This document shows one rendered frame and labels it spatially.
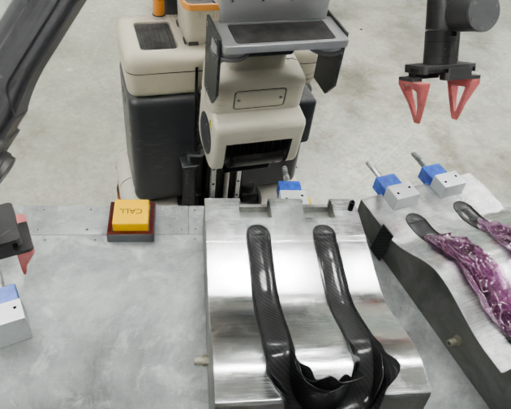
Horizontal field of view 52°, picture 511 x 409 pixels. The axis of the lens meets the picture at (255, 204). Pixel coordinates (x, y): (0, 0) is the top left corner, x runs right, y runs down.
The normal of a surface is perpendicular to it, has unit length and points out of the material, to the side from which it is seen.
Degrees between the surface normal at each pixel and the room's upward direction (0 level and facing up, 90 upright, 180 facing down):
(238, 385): 7
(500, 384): 90
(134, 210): 0
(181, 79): 90
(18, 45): 66
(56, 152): 0
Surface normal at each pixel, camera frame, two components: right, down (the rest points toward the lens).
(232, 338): 0.05, -0.94
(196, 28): 0.29, 0.73
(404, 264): -0.92, 0.21
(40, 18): 0.13, 0.36
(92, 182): 0.10, -0.70
